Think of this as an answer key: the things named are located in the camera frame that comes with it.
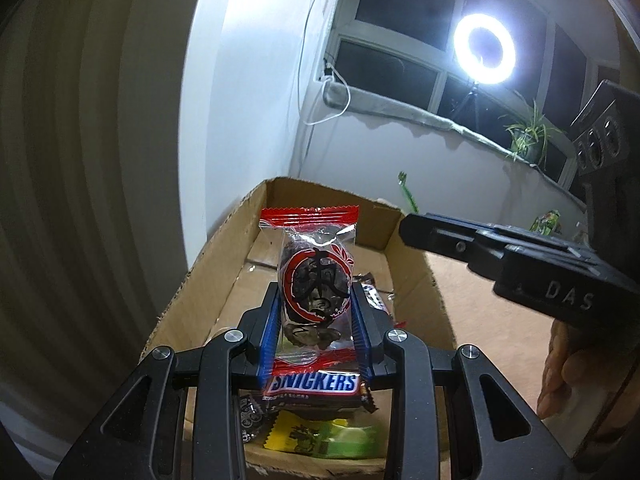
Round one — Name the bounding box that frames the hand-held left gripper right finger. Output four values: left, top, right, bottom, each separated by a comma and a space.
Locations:
350, 280, 576, 480

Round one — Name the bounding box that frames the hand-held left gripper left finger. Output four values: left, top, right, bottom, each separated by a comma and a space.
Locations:
52, 282, 283, 480

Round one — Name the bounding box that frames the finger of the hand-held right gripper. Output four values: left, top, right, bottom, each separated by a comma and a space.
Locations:
399, 212, 507, 277

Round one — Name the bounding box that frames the red clear snack packet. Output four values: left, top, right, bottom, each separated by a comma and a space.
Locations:
258, 205, 361, 367

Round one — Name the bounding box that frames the brown cardboard box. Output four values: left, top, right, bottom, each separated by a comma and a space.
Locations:
140, 176, 458, 480

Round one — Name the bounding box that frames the person's right hand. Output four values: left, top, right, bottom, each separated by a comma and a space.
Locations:
537, 317, 626, 422

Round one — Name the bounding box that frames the brown chocolate bar wrapper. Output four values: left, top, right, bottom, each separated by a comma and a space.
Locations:
260, 370, 377, 414
357, 272, 397, 317

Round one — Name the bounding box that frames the green red snack packet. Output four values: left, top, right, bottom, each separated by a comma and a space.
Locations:
530, 210, 564, 235

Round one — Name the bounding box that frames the green plastic stick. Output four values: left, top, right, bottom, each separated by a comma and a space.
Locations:
397, 171, 420, 214

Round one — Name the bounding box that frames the yellow green snack packet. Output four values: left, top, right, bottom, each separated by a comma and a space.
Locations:
262, 410, 389, 461

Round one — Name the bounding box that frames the potted green plant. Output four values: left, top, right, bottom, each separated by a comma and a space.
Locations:
500, 100, 567, 169

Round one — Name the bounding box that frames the grey windowsill cloth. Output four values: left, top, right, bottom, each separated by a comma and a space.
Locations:
320, 80, 587, 202

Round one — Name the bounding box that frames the black tripod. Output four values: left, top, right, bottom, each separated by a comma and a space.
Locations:
452, 84, 484, 129

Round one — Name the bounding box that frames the window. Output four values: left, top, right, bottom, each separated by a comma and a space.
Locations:
325, 0, 626, 201

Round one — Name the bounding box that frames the white wardrobe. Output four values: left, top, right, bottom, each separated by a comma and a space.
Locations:
177, 0, 337, 281

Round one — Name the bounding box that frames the white ribbed panel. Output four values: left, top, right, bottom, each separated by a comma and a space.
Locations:
0, 0, 211, 411

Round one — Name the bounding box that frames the white cable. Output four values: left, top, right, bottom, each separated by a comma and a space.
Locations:
295, 0, 351, 127

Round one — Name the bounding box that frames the ring light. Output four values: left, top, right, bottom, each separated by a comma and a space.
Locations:
453, 12, 516, 86

